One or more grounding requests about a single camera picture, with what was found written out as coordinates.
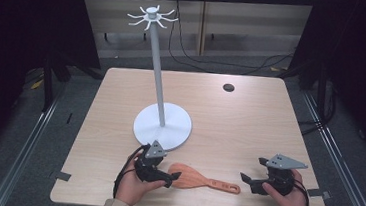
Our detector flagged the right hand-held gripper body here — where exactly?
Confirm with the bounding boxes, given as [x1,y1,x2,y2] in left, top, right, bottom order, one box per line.
[249,151,310,199]

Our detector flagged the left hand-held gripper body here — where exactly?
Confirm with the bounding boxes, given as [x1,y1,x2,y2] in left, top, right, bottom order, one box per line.
[132,138,176,185]

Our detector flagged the wooden rice paddle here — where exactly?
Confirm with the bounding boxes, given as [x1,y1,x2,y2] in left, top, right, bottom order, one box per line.
[167,162,243,195]

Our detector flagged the person's left hand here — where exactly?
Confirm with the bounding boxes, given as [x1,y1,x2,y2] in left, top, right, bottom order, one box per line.
[114,154,169,206]

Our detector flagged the grey tape strip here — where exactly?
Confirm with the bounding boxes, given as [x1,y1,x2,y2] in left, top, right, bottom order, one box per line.
[306,187,332,200]
[51,170,73,183]

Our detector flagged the white hook stand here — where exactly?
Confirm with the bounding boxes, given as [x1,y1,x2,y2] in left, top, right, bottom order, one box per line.
[115,2,203,154]

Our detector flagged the black table grommet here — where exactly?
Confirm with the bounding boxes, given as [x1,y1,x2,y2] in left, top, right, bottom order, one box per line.
[222,82,236,93]

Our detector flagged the black metal stand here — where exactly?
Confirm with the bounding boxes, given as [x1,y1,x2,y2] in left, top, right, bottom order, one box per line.
[297,57,341,137]
[38,54,74,114]

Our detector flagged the yellow floor tape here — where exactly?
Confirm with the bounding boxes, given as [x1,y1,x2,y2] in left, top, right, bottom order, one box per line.
[269,65,289,74]
[30,78,46,92]

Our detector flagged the black curtain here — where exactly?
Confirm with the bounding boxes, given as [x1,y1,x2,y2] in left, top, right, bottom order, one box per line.
[0,0,108,186]
[281,0,366,167]

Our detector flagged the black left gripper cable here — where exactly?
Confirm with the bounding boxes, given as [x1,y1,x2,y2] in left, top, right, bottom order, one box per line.
[111,141,150,202]

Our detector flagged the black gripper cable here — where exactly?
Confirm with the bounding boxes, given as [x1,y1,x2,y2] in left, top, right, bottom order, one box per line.
[111,141,150,202]
[290,177,314,206]

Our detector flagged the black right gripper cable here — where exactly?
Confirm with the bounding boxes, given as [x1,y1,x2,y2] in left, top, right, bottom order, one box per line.
[290,177,314,206]

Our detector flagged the metal floor rail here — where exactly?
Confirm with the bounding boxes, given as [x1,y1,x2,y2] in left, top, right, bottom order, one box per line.
[0,91,64,206]
[291,90,366,206]

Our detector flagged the black floor cables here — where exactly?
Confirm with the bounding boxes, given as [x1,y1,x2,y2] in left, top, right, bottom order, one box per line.
[165,0,298,81]

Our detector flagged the wooden post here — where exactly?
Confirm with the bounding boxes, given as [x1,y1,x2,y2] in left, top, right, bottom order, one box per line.
[197,0,211,57]

